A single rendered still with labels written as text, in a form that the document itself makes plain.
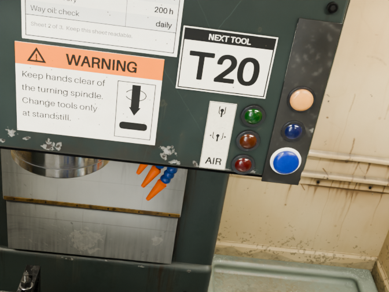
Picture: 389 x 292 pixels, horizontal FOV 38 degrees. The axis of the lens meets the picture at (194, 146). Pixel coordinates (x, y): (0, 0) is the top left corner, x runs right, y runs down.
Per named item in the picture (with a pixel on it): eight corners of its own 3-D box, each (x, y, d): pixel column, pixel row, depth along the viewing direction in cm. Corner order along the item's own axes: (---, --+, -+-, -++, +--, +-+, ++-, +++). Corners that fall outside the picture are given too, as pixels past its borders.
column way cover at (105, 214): (175, 268, 157) (200, 103, 131) (2, 251, 154) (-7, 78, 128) (175, 256, 162) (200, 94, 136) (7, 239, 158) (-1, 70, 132)
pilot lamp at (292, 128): (301, 142, 64) (305, 125, 63) (282, 139, 64) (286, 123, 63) (300, 139, 64) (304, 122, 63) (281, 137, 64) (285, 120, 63)
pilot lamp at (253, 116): (261, 127, 63) (265, 109, 62) (242, 124, 63) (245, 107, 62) (260, 124, 63) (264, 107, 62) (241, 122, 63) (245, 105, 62)
